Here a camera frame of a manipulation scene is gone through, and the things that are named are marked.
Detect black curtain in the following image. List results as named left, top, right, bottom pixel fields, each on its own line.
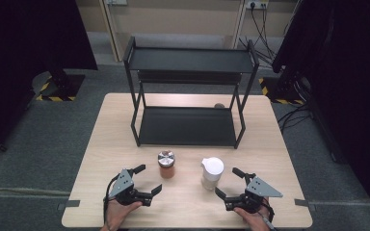
left=0, top=0, right=99, bottom=160
left=271, top=0, right=370, bottom=222

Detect left hand-held gripper cable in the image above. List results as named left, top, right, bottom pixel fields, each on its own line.
left=102, top=173, right=121, bottom=225

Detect person's left hand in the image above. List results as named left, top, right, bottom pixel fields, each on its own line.
left=104, top=199, right=144, bottom=231

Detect black plugged-in cables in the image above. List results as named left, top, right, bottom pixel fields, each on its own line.
left=239, top=3, right=283, bottom=69

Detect grey tape strip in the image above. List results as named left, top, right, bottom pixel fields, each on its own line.
left=294, top=198, right=316, bottom=212
left=57, top=199, right=81, bottom=211

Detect stand base with hazard tape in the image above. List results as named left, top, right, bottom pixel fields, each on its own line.
left=258, top=76, right=306, bottom=106
left=35, top=70, right=86, bottom=103

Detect black metal two-tier shelf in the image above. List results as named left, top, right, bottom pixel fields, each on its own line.
left=122, top=36, right=260, bottom=150

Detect hand-held gripper cable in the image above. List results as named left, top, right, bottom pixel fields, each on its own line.
left=102, top=173, right=121, bottom=225
left=259, top=197, right=278, bottom=231

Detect black floor cables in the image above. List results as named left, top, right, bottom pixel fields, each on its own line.
left=277, top=101, right=313, bottom=135

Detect white wall socket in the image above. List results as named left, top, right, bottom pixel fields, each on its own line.
left=245, top=0, right=270, bottom=10

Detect glass jar of red spice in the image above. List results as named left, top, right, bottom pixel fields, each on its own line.
left=157, top=150, right=176, bottom=180

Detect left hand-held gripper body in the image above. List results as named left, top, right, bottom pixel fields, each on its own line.
left=107, top=168, right=153, bottom=207

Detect right hand-held gripper cable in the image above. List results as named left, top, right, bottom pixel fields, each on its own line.
left=259, top=197, right=278, bottom=231

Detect person's right hand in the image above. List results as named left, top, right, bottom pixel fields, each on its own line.
left=233, top=196, right=273, bottom=231

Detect white door frame post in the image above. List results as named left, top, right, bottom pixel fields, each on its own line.
left=232, top=0, right=249, bottom=50
left=98, top=0, right=125, bottom=63

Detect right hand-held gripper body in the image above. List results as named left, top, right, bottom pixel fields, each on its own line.
left=225, top=174, right=284, bottom=215

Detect white-lidded jar of beige powder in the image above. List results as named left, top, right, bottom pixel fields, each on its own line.
left=200, top=156, right=225, bottom=191

